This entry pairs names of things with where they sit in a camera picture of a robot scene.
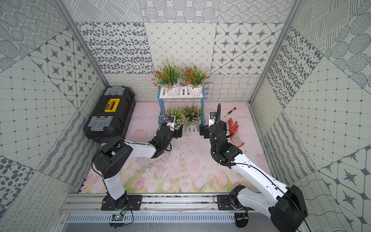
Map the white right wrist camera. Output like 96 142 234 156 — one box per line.
208 112 217 127

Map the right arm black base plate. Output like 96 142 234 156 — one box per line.
213 194 253 211

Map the blue white two-tier rack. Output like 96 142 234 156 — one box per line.
157 86 206 135

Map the pink flower potted plant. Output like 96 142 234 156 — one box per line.
182 104 204 127
162 105 185 129

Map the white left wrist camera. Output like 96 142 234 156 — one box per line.
167 116 175 132

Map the black yellow toolbox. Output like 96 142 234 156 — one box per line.
83 86 136 143

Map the aluminium mounting rail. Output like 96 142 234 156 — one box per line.
60 189 283 216

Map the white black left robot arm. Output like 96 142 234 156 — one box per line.
91 123 184 209

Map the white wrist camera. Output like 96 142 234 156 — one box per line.
167 116 175 132
208 112 217 127

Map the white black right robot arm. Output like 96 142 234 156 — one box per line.
199 121 308 232

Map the red flower potted plant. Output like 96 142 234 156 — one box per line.
181 62 210 97
152 58 181 97

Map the orange black screwdriver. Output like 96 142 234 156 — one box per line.
224 107 236 118

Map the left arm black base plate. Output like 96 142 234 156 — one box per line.
101 194 143 211

